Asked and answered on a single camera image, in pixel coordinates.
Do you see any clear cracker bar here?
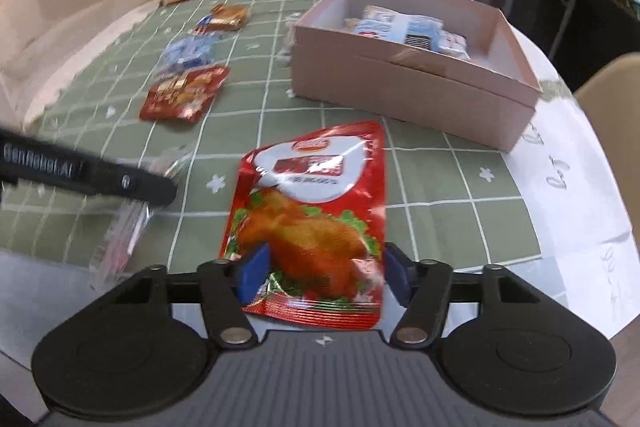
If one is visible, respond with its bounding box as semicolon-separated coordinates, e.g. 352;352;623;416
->
89;145;193;293

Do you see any red chicken snack pouch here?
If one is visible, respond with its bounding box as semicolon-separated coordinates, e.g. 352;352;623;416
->
219;120;386;329

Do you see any small red snack pouch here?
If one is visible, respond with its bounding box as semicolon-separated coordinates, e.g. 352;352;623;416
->
139;65;230;124

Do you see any clear bag of candies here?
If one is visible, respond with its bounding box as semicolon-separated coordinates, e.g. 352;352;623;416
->
157;32;218;72

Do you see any white red snack packet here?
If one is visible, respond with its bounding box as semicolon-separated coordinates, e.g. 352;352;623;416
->
436;30;470;61

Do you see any bread bun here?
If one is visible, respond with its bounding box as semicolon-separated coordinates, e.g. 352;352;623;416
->
193;4;250;34

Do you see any blue snack packet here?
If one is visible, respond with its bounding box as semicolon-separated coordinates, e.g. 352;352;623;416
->
345;5;444;52

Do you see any beige mesh food cover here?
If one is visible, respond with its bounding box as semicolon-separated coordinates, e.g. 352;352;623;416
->
1;0;157;130

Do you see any green checkered tablecloth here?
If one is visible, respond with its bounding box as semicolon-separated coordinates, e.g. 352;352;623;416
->
32;0;540;272

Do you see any pink cardboard box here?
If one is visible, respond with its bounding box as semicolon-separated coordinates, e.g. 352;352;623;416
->
291;0;541;152

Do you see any beige chair right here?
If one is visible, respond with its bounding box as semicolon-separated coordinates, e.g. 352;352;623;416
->
575;52;640;228

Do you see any black fish tank cabinet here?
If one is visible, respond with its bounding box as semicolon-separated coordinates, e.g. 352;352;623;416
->
508;0;639;92

